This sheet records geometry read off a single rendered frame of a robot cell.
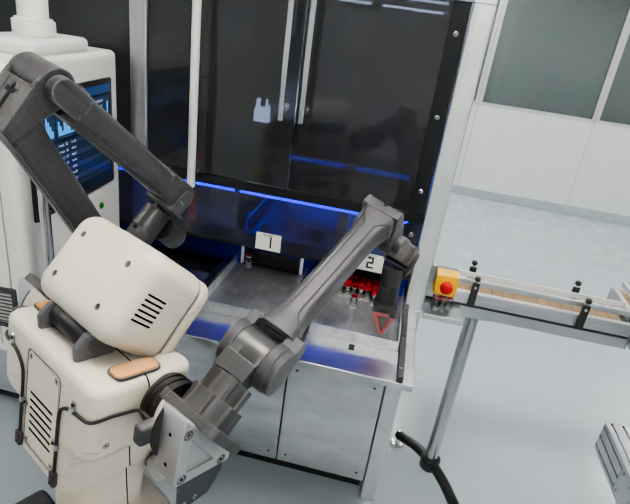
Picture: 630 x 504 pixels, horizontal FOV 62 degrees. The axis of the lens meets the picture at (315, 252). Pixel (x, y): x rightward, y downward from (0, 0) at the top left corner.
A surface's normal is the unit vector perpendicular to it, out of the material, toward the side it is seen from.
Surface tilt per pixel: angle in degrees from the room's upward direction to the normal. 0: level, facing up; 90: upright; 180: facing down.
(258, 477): 0
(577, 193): 90
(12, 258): 90
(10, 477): 0
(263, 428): 90
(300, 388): 90
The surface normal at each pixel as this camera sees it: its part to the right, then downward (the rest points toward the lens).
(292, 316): 0.07, -0.58
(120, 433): 0.75, 0.36
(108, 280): -0.39, -0.43
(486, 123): -0.19, 0.39
